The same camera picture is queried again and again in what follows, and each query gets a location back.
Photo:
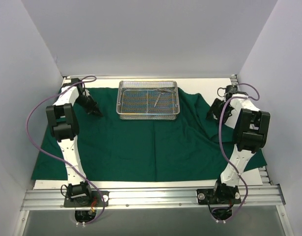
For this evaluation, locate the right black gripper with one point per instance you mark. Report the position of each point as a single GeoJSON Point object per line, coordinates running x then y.
{"type": "Point", "coordinates": [216, 109]}

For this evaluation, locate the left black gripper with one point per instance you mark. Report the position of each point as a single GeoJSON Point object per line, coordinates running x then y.
{"type": "Point", "coordinates": [90, 105]}

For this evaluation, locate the green surgical cloth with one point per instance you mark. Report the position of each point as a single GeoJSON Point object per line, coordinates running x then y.
{"type": "Point", "coordinates": [184, 149]}

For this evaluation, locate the metal mesh tray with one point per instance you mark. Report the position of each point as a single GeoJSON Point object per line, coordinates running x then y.
{"type": "Point", "coordinates": [136, 99]}

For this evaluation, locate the steel surgical scissors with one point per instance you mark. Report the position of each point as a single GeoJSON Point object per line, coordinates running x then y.
{"type": "Point", "coordinates": [162, 90]}

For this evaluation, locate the steel tweezers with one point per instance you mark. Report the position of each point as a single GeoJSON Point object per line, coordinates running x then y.
{"type": "Point", "coordinates": [157, 100]}

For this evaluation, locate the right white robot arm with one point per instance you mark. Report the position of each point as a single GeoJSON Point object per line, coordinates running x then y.
{"type": "Point", "coordinates": [249, 135]}

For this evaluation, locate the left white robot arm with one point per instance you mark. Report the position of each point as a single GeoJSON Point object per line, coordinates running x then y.
{"type": "Point", "coordinates": [64, 127]}

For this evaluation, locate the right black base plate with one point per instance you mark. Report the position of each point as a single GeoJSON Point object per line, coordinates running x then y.
{"type": "Point", "coordinates": [218, 197]}

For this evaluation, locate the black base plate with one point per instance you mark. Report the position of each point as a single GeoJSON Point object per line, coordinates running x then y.
{"type": "Point", "coordinates": [93, 201]}
{"type": "Point", "coordinates": [218, 197]}

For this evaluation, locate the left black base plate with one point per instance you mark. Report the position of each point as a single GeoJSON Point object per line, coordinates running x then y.
{"type": "Point", "coordinates": [93, 201]}

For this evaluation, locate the aluminium frame rail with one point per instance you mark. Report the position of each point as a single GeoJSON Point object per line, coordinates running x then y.
{"type": "Point", "coordinates": [149, 198]}

